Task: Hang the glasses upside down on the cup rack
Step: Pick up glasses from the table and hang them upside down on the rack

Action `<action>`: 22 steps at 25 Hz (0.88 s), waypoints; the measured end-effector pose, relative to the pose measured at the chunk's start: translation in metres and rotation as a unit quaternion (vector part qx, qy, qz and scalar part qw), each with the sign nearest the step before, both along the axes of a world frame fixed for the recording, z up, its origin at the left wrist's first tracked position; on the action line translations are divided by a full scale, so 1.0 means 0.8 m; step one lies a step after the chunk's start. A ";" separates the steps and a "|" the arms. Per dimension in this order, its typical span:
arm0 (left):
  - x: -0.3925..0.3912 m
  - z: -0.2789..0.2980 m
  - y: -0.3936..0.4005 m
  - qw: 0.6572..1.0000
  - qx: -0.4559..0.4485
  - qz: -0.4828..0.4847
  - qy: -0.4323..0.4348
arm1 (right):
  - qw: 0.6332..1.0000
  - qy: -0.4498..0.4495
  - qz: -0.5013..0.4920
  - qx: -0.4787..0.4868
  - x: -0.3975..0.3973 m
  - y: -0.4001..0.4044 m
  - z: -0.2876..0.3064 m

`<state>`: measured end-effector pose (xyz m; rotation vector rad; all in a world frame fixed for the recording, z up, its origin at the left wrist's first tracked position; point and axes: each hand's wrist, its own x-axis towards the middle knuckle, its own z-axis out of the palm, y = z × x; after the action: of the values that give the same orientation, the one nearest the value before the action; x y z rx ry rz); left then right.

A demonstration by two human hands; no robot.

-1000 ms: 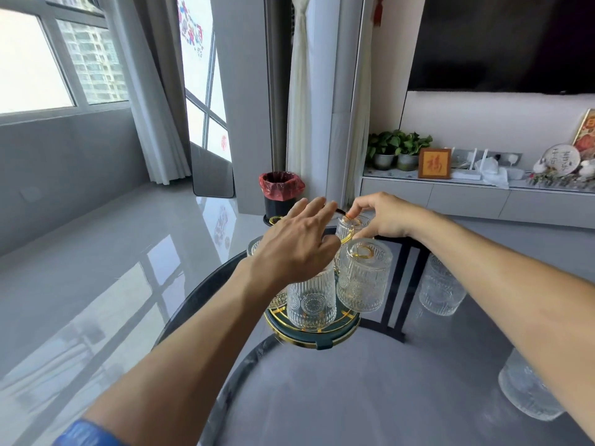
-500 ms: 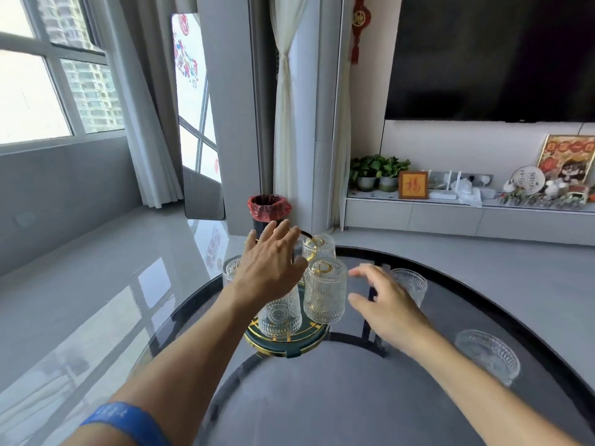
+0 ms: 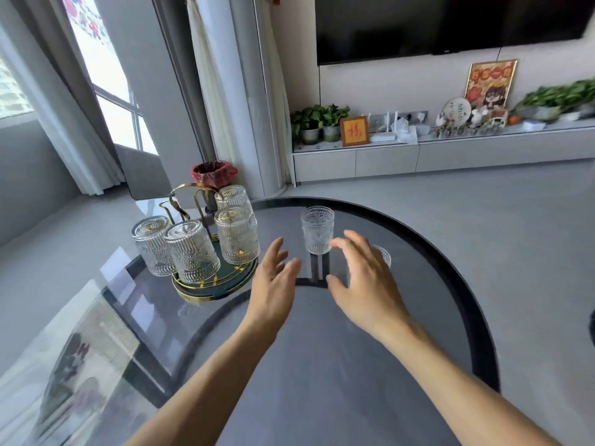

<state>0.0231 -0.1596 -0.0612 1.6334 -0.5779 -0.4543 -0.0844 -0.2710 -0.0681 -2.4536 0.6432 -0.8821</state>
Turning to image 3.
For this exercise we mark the person's right hand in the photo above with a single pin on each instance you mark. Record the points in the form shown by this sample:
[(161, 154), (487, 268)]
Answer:
[(367, 287)]

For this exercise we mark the person's left hand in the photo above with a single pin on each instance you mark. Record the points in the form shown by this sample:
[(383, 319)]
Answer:
[(272, 292)]

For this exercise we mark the person's right middle finger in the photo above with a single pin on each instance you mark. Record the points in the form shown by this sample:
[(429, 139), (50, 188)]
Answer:
[(360, 241)]

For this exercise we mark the person's left thumb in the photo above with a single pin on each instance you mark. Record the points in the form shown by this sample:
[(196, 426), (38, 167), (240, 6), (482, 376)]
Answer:
[(293, 272)]

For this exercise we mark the person's right thumb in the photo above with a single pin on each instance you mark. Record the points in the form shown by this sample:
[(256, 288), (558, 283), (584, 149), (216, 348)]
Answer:
[(335, 287)]

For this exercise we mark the person's left forearm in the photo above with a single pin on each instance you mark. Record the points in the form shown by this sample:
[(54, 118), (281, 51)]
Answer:
[(209, 390)]

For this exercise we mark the person's right forearm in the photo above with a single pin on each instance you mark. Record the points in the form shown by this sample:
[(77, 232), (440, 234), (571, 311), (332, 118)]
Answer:
[(465, 390)]

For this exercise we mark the embossed clear glass cup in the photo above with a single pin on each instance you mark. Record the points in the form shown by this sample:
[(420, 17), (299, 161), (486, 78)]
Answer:
[(317, 229), (151, 248), (237, 237), (191, 254), (234, 197), (384, 256)]

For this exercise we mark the gold cup rack green tray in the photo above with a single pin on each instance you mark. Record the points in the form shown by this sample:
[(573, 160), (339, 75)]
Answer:
[(223, 284)]

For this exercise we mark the white low media cabinet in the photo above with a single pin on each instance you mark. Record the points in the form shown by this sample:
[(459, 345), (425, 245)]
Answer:
[(418, 157)]

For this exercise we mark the white router with antennas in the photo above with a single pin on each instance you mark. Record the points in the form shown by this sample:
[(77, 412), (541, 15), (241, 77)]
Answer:
[(383, 136)]

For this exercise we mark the small orange framed picture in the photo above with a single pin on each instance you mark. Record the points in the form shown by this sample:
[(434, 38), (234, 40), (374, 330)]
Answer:
[(354, 131)]

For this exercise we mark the green potted plant grey pot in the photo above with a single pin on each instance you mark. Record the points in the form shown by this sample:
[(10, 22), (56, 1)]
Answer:
[(307, 123), (333, 120)]

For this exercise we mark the trash bin with red bag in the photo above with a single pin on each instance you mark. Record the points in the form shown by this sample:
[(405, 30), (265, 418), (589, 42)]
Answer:
[(214, 174)]

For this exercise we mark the row of small figurines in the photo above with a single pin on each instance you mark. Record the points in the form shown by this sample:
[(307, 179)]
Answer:
[(465, 129)]

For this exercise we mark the round white decorative plate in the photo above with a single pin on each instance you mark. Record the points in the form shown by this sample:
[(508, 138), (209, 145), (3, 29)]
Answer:
[(456, 110)]

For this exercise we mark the white standing air conditioner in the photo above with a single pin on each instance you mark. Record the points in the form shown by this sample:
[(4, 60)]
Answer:
[(260, 88)]

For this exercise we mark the large gold framed cartoon picture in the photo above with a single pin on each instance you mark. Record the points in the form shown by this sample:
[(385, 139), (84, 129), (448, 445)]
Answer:
[(490, 88)]

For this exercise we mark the white sheer curtain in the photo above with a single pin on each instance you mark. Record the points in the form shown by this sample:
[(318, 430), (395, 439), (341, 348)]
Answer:
[(209, 88)]

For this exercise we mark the wide leafy green plant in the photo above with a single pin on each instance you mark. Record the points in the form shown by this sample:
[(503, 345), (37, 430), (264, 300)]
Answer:
[(558, 98)]

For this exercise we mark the grey drape curtain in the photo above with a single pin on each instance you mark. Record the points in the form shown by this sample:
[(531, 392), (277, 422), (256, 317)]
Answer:
[(55, 111)]

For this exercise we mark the grey wall socket strip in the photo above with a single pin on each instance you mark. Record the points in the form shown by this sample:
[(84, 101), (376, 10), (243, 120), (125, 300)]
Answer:
[(412, 116)]

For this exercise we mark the black wall television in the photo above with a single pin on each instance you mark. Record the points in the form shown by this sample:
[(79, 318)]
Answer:
[(418, 23)]

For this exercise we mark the window with dark frame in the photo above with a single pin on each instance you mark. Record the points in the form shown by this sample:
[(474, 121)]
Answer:
[(116, 97)]

